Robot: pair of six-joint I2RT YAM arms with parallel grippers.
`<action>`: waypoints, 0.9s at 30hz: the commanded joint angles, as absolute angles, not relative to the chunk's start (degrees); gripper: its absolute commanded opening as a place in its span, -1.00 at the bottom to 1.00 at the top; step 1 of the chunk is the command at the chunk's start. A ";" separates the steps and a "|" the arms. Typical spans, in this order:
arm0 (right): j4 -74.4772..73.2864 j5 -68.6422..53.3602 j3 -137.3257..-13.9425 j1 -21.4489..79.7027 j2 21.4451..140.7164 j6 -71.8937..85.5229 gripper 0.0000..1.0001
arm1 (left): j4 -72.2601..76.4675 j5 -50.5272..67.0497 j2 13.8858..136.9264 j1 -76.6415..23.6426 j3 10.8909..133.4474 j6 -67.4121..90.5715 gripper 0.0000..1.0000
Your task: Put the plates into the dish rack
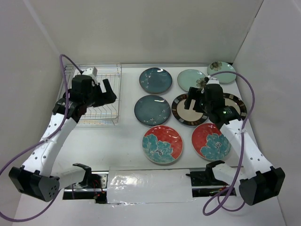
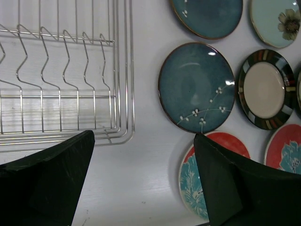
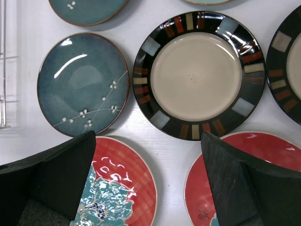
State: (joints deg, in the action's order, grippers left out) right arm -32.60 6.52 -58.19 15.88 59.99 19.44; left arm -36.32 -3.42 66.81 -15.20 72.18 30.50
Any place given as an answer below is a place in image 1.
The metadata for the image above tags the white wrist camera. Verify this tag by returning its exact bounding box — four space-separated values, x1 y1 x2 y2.
204 76 220 88
82 67 98 84

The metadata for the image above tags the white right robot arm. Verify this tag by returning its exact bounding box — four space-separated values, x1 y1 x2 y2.
184 84 285 206

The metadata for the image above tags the red teal flower plate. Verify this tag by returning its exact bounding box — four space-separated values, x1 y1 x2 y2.
191 123 231 161
142 125 183 165

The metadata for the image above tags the white taped cover panel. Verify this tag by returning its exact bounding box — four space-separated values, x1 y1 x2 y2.
107 169 193 204

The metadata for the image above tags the chrome wire dish rack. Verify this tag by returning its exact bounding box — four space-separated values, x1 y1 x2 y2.
64 63 122 128

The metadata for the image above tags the light green flower plate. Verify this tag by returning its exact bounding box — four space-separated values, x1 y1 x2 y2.
177 69 206 92
207 61 236 84

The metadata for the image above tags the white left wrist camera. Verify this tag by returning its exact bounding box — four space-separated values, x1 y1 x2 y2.
82 67 98 84

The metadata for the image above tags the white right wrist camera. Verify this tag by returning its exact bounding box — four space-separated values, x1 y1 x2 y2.
204 76 220 88

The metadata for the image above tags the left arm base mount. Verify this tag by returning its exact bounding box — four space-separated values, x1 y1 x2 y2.
63 171 109 204

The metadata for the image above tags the dark blue plate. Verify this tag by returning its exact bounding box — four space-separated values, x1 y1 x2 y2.
139 67 173 94
134 95 171 126

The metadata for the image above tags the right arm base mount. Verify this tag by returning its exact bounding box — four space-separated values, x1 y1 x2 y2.
185 171 229 197

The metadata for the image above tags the brown rimmed cream plate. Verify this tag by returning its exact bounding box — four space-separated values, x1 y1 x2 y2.
223 93 247 121
171 93 208 126

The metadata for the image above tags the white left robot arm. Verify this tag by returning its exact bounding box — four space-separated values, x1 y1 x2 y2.
8 75 117 202

